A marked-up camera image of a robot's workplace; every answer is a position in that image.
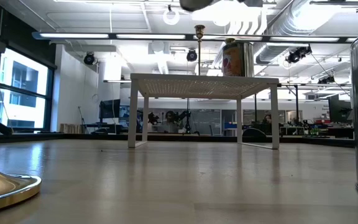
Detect person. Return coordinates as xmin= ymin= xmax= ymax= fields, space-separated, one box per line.
xmin=261 ymin=113 xmax=275 ymax=127
xmin=163 ymin=110 xmax=180 ymax=134

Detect white perforated metal shelf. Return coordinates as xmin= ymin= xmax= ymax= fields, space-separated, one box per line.
xmin=127 ymin=73 xmax=282 ymax=151

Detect black monitor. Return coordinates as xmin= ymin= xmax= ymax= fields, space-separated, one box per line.
xmin=328 ymin=98 xmax=353 ymax=124
xmin=99 ymin=98 xmax=121 ymax=119

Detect black office chair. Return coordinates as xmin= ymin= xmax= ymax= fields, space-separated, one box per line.
xmin=242 ymin=127 xmax=267 ymax=138

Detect wooden slat stack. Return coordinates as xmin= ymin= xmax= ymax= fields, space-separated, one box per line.
xmin=59 ymin=123 xmax=82 ymax=134

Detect long ceiling light bar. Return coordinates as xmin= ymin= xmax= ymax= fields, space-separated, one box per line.
xmin=32 ymin=30 xmax=358 ymax=44

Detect black track spotlight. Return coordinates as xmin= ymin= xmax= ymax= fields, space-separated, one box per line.
xmin=318 ymin=74 xmax=335 ymax=85

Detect white ring light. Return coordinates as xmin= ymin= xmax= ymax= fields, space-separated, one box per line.
xmin=162 ymin=6 xmax=180 ymax=26

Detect black metal table frame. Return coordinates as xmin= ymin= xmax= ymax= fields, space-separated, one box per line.
xmin=0 ymin=132 xmax=356 ymax=149

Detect silver ventilation duct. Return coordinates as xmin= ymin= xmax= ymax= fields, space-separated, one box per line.
xmin=255 ymin=0 xmax=351 ymax=65

